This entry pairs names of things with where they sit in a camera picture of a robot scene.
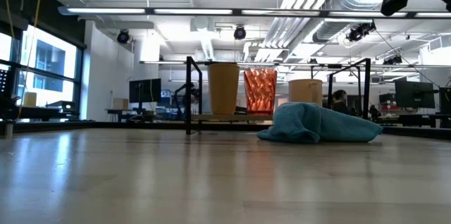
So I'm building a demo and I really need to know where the small beige cup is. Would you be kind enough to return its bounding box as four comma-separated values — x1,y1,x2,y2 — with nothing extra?
288,78,323,107

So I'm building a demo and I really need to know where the amber faceted plastic tumbler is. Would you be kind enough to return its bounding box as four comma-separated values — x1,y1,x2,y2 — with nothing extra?
243,68,278,116

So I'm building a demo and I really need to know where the large yellow cup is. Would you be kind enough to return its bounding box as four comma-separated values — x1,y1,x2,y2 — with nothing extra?
206,62,241,116

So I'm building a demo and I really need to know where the wooden shelf with black legs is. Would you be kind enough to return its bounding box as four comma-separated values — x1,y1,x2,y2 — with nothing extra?
185,56,371,135

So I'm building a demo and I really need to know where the black computer monitor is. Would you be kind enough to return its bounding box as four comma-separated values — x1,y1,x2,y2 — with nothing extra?
128,78,162,104
394,80,436,109

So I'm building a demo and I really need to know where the person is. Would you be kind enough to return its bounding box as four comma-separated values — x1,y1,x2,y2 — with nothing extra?
330,89,350,116

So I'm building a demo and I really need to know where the blue microfibre cloth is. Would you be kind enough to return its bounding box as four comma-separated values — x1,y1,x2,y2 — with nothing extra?
257,102,384,144

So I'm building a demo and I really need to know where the black ceiling spotlight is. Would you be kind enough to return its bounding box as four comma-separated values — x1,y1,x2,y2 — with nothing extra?
116,29,130,44
233,25,247,41

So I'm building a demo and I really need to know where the cardboard box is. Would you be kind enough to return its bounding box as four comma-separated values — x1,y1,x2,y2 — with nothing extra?
23,92,38,108
112,97,130,110

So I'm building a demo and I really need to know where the black perforated panel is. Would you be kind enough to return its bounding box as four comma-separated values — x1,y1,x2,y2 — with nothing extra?
0,68,11,94

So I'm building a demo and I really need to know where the black ceiling camera cluster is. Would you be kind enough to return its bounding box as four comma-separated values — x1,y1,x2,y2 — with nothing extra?
345,21,377,42

